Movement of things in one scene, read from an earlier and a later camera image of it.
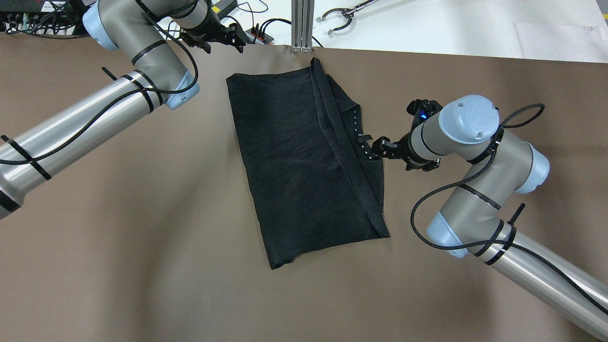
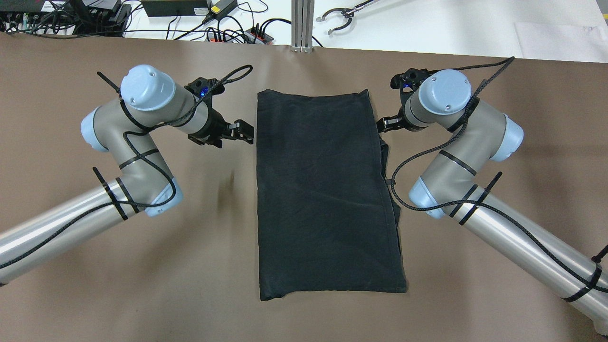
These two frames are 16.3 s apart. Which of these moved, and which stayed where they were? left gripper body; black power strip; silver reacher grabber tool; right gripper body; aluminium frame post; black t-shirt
Moved: left gripper body; black t-shirt; right gripper body
Stayed: black power strip; aluminium frame post; silver reacher grabber tool
